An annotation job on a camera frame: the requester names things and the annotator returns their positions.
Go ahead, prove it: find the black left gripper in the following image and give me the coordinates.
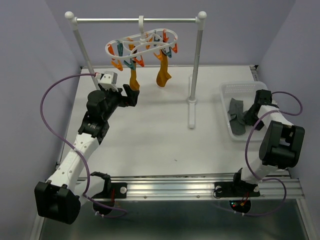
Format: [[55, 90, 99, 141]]
[[98, 82, 139, 121]]

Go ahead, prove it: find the orange brown sock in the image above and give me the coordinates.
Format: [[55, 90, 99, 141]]
[[129, 69, 140, 91]]

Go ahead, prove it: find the grey sock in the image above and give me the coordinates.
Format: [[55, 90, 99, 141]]
[[227, 98, 244, 119], [229, 114, 246, 136]]

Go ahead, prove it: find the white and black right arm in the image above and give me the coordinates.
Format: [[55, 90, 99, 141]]
[[213, 89, 305, 199]]

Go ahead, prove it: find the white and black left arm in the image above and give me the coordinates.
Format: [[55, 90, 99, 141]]
[[34, 84, 140, 224]]

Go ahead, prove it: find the white clip hanger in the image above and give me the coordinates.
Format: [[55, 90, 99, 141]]
[[105, 15, 178, 64]]

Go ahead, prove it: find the white plastic basket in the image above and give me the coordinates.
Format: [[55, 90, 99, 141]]
[[219, 81, 279, 142]]

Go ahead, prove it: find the teal clothes peg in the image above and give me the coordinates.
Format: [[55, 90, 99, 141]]
[[162, 47, 172, 58], [123, 58, 136, 71]]

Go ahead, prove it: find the orange clothes peg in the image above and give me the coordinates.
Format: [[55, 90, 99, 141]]
[[111, 59, 123, 71], [134, 55, 145, 67]]

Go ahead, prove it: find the orange clothes peg right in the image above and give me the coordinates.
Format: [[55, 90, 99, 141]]
[[134, 55, 145, 67]]

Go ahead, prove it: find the yellow clothes peg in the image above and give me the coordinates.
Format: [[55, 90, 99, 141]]
[[153, 52, 163, 61]]

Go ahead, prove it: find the teal clothes peg right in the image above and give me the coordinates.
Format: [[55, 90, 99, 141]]
[[162, 47, 172, 58]]

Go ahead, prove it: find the white clothes rack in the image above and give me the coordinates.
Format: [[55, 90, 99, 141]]
[[64, 11, 207, 129]]

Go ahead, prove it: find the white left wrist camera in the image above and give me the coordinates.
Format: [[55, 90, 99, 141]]
[[95, 71, 119, 92]]

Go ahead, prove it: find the aluminium mounting rail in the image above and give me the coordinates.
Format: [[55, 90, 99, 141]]
[[28, 173, 315, 240]]

